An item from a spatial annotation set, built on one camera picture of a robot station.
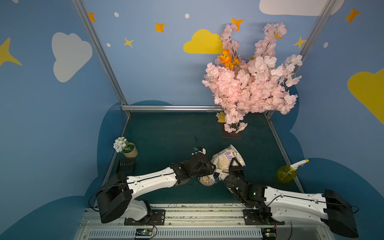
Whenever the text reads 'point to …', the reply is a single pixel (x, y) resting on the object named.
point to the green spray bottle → (287, 173)
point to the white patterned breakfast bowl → (207, 180)
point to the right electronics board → (268, 233)
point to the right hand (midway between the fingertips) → (240, 158)
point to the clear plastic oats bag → (222, 160)
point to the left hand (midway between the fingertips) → (216, 166)
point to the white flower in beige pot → (129, 149)
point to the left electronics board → (143, 232)
